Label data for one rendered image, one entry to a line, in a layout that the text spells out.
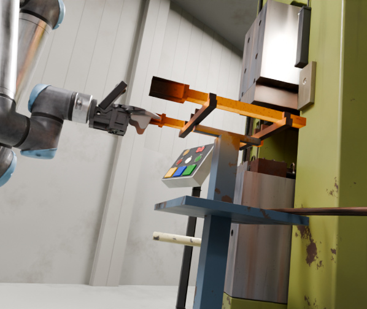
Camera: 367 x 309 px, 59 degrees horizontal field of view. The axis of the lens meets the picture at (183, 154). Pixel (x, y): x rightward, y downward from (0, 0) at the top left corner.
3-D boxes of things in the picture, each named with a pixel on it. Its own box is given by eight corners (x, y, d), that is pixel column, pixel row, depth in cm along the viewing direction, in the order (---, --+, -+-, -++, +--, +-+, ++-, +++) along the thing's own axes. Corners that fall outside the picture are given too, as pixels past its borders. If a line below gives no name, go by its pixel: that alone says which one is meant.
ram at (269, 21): (268, 67, 133) (275, -15, 142) (237, 101, 170) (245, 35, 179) (360, 87, 138) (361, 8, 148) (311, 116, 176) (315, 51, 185)
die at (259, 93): (253, 100, 144) (255, 81, 146) (239, 114, 163) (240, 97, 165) (339, 118, 149) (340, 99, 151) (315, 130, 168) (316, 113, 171)
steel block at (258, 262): (231, 297, 110) (244, 170, 121) (205, 279, 147) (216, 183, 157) (378, 315, 117) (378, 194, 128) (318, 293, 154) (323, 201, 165)
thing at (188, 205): (184, 204, 68) (186, 195, 69) (153, 209, 106) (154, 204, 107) (309, 225, 75) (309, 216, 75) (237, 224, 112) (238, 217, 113)
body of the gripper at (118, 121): (126, 137, 104) (87, 129, 101) (131, 112, 106) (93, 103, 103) (128, 130, 97) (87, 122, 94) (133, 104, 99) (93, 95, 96)
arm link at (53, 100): (29, 118, 98) (38, 88, 100) (72, 127, 101) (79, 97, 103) (23, 108, 89) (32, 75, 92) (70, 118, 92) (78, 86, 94)
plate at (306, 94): (309, 102, 118) (312, 60, 122) (296, 110, 127) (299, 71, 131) (314, 102, 119) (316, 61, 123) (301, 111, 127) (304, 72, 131)
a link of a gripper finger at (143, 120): (158, 133, 100) (129, 128, 100) (161, 115, 102) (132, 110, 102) (158, 130, 97) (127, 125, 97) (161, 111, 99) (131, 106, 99)
